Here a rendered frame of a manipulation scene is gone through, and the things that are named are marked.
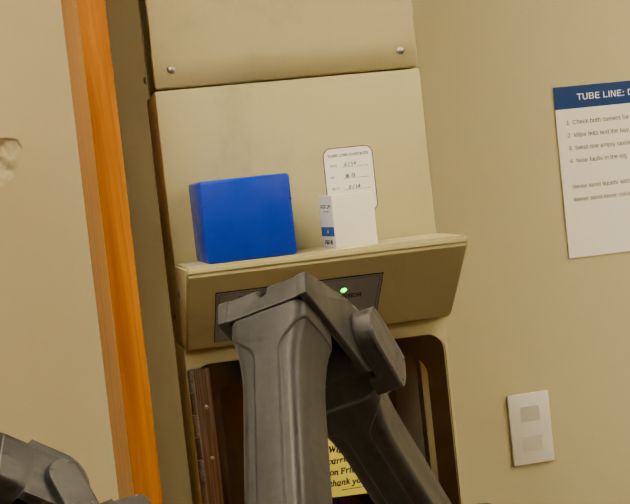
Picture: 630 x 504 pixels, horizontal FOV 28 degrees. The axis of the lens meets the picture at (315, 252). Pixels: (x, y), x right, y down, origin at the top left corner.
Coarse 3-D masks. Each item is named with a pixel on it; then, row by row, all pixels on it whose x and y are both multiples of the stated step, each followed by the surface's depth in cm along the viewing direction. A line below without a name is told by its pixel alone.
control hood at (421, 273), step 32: (288, 256) 137; (320, 256) 137; (352, 256) 138; (384, 256) 139; (416, 256) 140; (448, 256) 142; (192, 288) 136; (224, 288) 137; (384, 288) 143; (416, 288) 145; (448, 288) 146; (192, 320) 140; (384, 320) 148; (416, 320) 150
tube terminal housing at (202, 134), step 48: (192, 96) 145; (240, 96) 146; (288, 96) 148; (336, 96) 149; (384, 96) 150; (192, 144) 145; (240, 144) 147; (288, 144) 148; (336, 144) 149; (384, 144) 150; (384, 192) 150; (192, 240) 146; (192, 432) 147; (192, 480) 154
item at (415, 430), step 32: (416, 352) 151; (224, 384) 146; (416, 384) 151; (448, 384) 152; (224, 416) 146; (416, 416) 151; (448, 416) 152; (224, 448) 146; (448, 448) 152; (224, 480) 146; (448, 480) 152
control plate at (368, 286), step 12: (348, 276) 140; (360, 276) 141; (372, 276) 141; (252, 288) 138; (264, 288) 138; (336, 288) 141; (348, 288) 142; (360, 288) 142; (372, 288) 143; (216, 300) 138; (228, 300) 138; (348, 300) 143; (360, 300) 144; (372, 300) 144; (216, 312) 139; (216, 324) 141; (216, 336) 143
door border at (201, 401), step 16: (208, 368) 145; (208, 384) 145; (192, 400) 145; (208, 400) 145; (208, 416) 146; (208, 432) 146; (208, 448) 146; (208, 464) 146; (208, 480) 146; (208, 496) 146
